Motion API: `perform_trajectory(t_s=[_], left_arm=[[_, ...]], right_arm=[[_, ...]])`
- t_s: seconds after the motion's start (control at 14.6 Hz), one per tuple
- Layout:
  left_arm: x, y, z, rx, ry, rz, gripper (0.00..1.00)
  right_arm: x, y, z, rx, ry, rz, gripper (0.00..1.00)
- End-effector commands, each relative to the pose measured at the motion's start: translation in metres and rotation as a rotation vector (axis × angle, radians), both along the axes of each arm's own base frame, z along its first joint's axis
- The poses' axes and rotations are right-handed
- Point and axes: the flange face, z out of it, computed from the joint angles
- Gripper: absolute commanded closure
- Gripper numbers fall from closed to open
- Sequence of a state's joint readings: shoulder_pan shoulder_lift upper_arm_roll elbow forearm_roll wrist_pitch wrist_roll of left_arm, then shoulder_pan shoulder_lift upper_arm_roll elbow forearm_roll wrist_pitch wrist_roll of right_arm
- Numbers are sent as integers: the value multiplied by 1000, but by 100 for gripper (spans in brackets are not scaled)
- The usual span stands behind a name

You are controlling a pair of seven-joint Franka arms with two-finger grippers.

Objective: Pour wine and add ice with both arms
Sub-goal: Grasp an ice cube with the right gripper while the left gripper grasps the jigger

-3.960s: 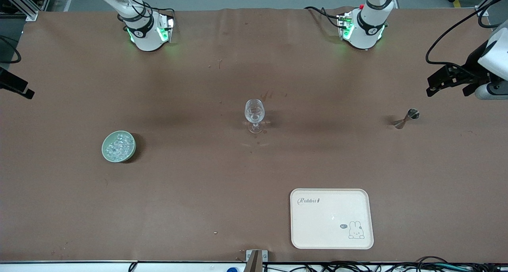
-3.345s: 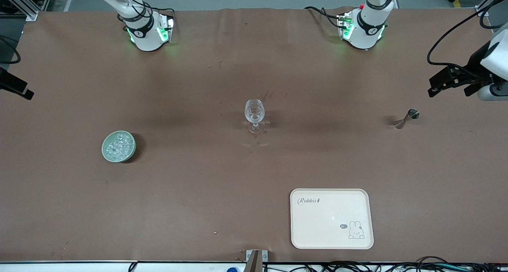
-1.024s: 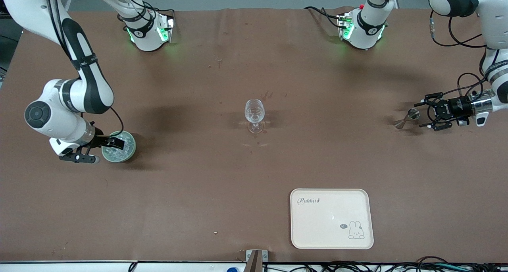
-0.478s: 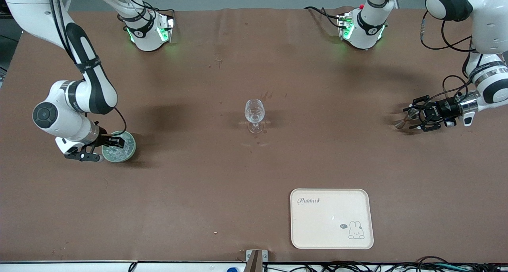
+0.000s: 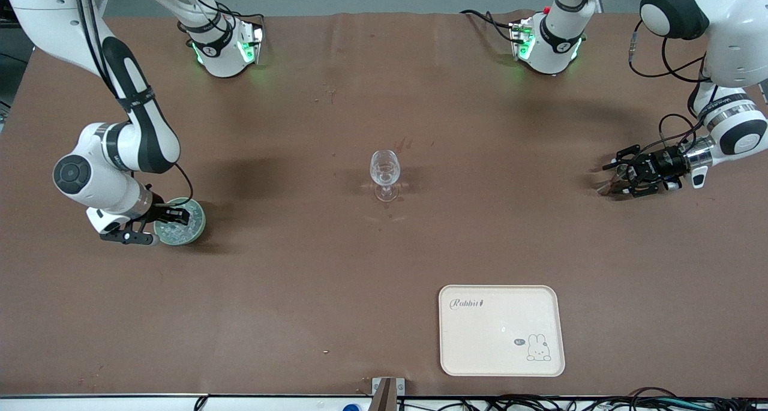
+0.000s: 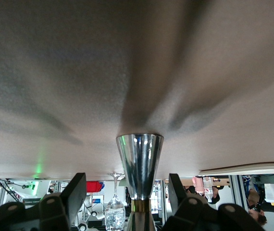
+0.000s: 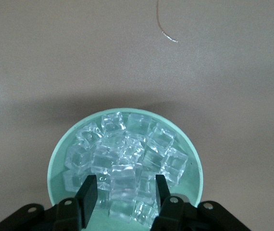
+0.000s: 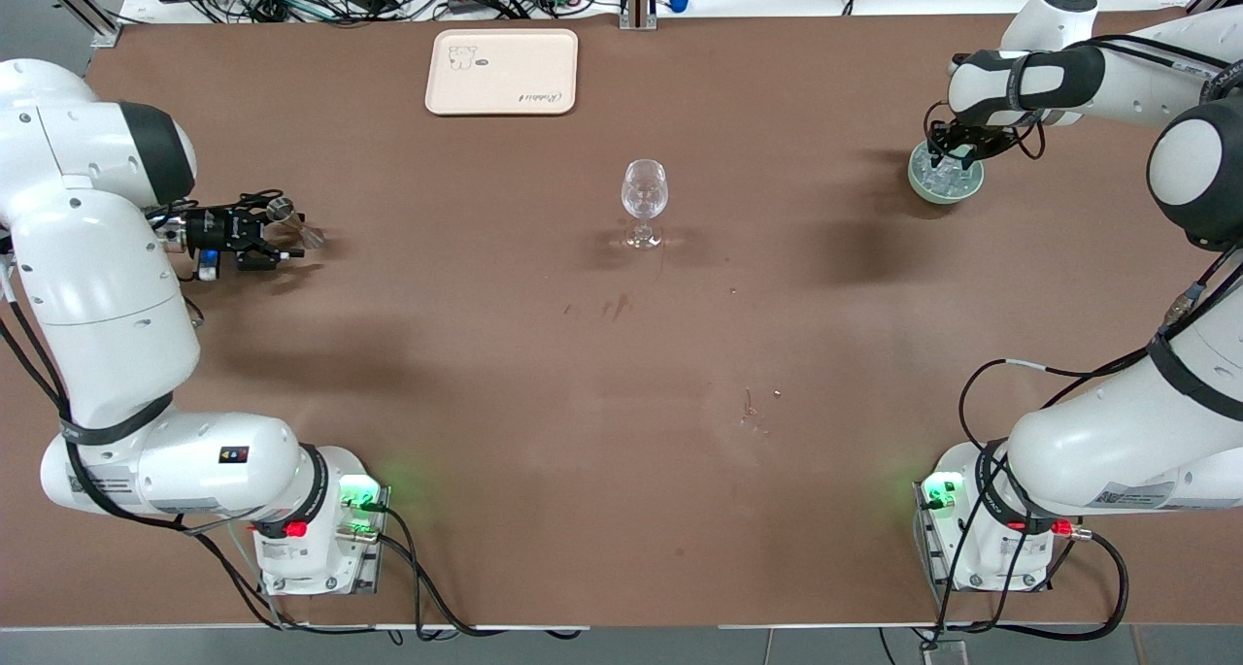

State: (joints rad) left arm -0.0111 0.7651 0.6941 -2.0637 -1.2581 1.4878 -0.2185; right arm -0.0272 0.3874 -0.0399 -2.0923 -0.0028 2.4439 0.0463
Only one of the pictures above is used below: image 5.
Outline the clear wine glass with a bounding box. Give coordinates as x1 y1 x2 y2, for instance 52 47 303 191
369 149 401 203

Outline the cream rabbit print tray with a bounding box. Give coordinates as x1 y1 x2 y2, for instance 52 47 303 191
439 284 566 377

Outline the clear ice cubes pile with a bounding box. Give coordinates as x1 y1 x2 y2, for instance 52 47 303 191
157 202 202 242

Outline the brown table cover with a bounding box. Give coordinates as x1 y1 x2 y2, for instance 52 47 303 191
0 10 768 398

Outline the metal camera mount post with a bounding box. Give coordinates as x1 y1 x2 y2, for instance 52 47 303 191
371 377 406 411

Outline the black right base cable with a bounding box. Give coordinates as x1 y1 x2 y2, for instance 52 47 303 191
225 10 266 28

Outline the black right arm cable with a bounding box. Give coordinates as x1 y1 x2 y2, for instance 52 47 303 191
72 0 194 205

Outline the black cable bundle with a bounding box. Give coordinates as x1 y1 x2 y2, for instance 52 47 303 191
399 387 768 411

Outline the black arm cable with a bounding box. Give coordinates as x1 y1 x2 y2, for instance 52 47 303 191
628 30 712 160
72 0 194 205

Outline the black perforated camera bracket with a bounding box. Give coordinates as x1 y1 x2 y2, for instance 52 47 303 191
99 230 160 246

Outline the black left base cable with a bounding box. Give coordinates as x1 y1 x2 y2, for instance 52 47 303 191
460 9 518 44

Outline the green ceramic bowl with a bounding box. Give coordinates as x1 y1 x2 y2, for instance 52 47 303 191
153 197 206 246

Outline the steel double jigger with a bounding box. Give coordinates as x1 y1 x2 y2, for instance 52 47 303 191
596 164 629 196

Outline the black base cable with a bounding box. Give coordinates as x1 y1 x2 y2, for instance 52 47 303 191
225 10 266 28
460 9 518 44

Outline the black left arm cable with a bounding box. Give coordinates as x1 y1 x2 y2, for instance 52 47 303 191
628 30 712 160

